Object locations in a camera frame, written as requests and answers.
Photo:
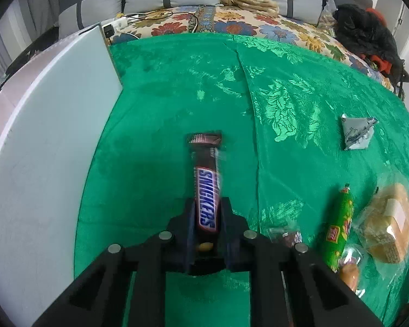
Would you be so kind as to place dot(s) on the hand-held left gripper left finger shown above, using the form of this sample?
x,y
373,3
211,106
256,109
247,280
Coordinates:
x,y
190,245

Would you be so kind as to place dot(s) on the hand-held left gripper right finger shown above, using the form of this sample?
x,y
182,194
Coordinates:
x,y
226,245

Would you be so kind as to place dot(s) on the brown chocolate bar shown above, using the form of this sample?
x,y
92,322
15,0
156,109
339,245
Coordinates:
x,y
206,194

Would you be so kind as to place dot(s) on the white foam board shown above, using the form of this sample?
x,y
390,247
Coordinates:
x,y
54,143

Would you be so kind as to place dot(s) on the silver triangular snack packet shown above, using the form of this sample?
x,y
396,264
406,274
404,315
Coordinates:
x,y
356,134

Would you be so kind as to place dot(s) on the clear wrapped dark pastry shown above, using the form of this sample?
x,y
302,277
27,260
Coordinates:
x,y
289,236

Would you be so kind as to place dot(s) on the green wrapped sausage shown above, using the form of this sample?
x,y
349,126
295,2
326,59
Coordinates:
x,y
339,228

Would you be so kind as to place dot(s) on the clear wrapped hot dog bun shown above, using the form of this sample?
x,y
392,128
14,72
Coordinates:
x,y
349,274

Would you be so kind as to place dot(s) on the clear bag of sliced bread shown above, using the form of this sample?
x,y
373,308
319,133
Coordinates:
x,y
388,224

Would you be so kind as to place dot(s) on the white power strip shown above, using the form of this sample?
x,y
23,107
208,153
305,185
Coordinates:
x,y
117,24

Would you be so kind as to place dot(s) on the orange garment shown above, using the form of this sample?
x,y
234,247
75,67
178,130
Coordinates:
x,y
378,14

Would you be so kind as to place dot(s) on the grey curtain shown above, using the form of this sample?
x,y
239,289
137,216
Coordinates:
x,y
37,6

